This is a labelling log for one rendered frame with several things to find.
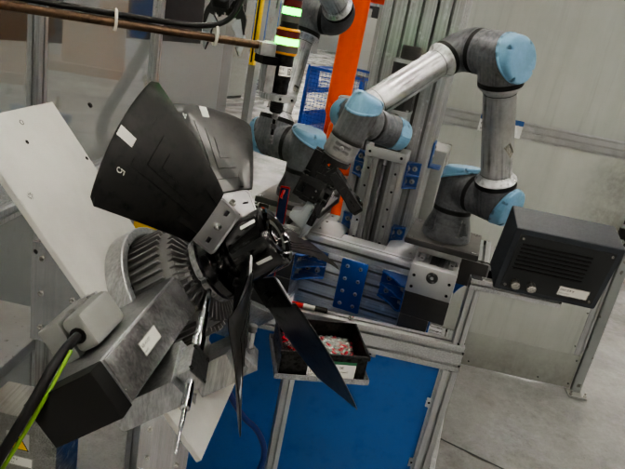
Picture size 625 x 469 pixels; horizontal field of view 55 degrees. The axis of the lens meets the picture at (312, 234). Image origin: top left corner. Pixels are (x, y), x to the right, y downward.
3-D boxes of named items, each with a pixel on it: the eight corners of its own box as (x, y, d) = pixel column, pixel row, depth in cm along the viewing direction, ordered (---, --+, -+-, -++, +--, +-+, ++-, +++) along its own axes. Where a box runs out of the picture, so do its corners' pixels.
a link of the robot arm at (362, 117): (394, 108, 132) (368, 97, 126) (369, 153, 135) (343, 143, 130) (374, 94, 137) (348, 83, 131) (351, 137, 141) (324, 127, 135)
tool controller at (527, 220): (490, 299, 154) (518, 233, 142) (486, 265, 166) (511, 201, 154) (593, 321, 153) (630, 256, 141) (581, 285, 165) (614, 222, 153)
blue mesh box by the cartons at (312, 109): (293, 137, 823) (305, 62, 789) (335, 130, 930) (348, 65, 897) (350, 154, 786) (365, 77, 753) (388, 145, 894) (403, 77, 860)
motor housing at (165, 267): (166, 375, 110) (224, 347, 107) (93, 271, 105) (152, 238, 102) (202, 318, 132) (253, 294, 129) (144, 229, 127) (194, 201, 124)
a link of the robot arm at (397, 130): (388, 113, 148) (357, 100, 141) (420, 124, 140) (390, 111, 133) (376, 143, 149) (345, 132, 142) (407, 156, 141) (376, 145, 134)
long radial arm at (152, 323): (124, 301, 109) (176, 274, 106) (147, 335, 111) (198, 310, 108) (34, 392, 82) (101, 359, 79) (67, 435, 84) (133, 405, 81)
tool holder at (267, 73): (258, 100, 107) (266, 43, 104) (243, 92, 113) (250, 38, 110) (302, 105, 112) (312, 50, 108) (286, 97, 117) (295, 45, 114)
